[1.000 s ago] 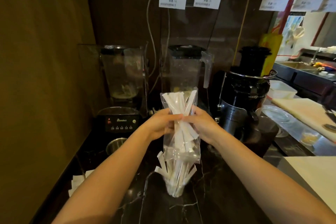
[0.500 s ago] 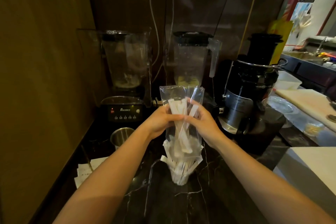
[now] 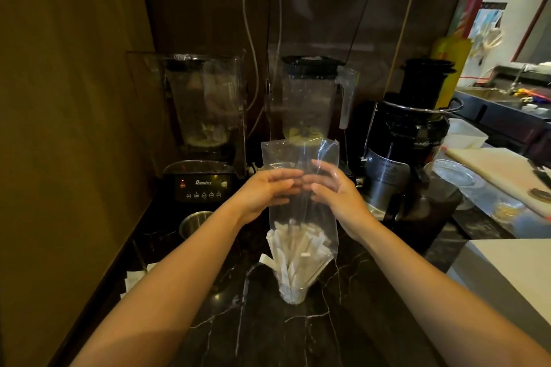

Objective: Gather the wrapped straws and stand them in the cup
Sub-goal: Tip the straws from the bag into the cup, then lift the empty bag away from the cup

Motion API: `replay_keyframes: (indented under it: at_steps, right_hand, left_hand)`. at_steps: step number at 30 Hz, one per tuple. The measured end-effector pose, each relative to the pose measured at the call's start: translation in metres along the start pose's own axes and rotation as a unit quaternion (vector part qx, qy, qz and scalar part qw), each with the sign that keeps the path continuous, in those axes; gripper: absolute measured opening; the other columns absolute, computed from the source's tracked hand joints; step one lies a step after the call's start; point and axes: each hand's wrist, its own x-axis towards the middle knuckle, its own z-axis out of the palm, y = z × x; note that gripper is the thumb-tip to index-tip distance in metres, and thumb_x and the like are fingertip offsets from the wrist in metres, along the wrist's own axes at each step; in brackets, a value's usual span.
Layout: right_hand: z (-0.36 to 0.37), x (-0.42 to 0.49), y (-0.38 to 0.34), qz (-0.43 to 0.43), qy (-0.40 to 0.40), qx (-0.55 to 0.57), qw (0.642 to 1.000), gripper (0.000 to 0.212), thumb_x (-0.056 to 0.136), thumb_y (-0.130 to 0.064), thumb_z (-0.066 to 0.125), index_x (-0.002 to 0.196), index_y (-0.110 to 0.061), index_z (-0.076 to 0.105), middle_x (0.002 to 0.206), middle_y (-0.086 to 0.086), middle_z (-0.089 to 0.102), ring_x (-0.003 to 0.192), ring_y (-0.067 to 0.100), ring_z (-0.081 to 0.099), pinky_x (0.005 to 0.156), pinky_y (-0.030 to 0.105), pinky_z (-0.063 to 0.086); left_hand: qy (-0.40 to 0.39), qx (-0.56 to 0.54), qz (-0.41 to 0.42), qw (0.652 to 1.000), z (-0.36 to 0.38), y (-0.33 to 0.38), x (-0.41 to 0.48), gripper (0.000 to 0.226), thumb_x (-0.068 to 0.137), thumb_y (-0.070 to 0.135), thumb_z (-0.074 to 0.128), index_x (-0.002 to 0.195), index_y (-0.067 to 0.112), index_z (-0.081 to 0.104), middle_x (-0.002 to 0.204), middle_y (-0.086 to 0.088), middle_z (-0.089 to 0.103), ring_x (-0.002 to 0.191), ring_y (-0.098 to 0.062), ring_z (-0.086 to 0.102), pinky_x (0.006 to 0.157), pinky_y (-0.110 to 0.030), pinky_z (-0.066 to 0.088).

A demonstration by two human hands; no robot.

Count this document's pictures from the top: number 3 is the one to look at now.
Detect black and steel juicer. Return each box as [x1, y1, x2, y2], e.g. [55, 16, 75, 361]
[361, 59, 464, 218]

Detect white box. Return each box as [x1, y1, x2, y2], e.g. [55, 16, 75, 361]
[447, 238, 551, 339]

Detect clear blender jar black lid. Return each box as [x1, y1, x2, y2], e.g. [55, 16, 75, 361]
[268, 55, 360, 144]

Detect white plastic container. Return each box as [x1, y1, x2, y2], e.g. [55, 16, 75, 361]
[443, 118, 489, 150]

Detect person's right hand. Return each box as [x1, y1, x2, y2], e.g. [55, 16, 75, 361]
[303, 160, 375, 239]

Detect clear glass plate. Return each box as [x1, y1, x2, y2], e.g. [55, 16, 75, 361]
[430, 158, 477, 187]

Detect person's left forearm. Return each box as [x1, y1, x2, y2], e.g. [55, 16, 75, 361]
[71, 197, 253, 367]

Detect bundle of white wrapped straws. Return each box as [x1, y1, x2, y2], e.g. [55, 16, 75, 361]
[259, 219, 335, 306]

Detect steel faucet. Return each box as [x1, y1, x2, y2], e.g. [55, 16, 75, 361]
[507, 63, 531, 95]

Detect black juicer pulp container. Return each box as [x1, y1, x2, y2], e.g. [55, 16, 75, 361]
[394, 176, 464, 253]

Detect white power cable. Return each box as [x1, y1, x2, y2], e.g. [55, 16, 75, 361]
[241, 0, 283, 127]

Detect black blender with clear enclosure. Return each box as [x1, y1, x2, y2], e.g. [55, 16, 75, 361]
[126, 50, 249, 205]

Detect stainless steel sink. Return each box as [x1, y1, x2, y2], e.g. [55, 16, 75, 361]
[455, 86, 551, 122]

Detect person's left hand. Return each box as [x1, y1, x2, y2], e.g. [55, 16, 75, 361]
[235, 168, 305, 226]

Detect person's right forearm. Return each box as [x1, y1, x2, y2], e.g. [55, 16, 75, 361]
[344, 212, 551, 367]

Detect white cutting board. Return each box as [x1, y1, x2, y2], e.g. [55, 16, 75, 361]
[445, 147, 551, 219]

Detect clear plastic bag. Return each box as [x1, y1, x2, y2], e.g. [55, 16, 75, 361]
[260, 137, 341, 306]

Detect white paper napkins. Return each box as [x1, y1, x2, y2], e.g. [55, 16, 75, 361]
[120, 262, 160, 299]

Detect stainless steel cup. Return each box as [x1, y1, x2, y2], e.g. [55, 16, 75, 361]
[178, 210, 215, 241]

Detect black handled knife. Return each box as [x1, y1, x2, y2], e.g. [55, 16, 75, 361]
[527, 159, 551, 191]

